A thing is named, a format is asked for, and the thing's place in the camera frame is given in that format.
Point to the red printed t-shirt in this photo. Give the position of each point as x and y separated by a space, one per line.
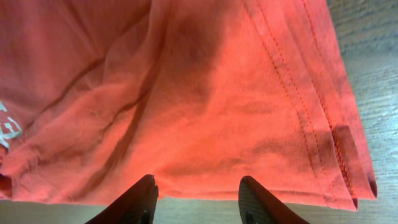
97 94

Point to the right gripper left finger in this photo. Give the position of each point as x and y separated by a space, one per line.
135 206

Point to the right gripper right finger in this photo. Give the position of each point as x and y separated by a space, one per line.
258 206

